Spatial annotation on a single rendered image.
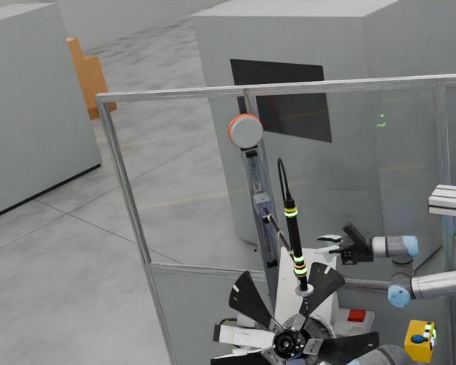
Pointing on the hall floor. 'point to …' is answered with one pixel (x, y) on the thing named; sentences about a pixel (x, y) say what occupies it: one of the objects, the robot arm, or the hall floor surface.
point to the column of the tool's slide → (271, 275)
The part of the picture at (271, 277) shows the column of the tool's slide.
